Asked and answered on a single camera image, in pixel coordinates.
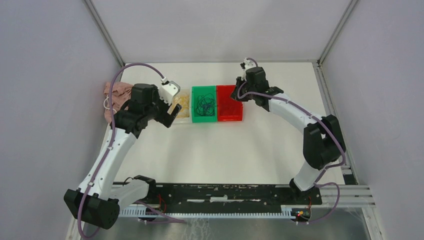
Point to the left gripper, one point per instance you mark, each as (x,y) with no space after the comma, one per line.
(166,118)

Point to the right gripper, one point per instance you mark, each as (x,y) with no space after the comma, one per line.
(234,94)

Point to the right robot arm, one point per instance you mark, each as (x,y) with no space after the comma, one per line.
(323,142)

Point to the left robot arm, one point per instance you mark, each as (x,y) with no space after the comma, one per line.
(94,201)

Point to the clear plastic bin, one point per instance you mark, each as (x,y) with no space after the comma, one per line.
(184,98)

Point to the red plastic bin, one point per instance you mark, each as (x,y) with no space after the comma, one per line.
(228,110)

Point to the green plastic bin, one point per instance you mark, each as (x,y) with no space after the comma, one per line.
(204,104)

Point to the pink cloth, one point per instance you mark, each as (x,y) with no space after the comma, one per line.
(121,92)

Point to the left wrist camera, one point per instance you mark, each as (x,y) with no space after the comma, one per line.
(168,90)

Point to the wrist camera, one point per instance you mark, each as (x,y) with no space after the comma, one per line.
(247,64)
(168,90)

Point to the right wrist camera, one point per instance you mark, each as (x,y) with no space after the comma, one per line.
(247,64)

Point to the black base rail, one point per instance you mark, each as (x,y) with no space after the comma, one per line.
(227,198)

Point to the white comb cable duct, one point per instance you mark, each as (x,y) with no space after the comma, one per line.
(138,211)

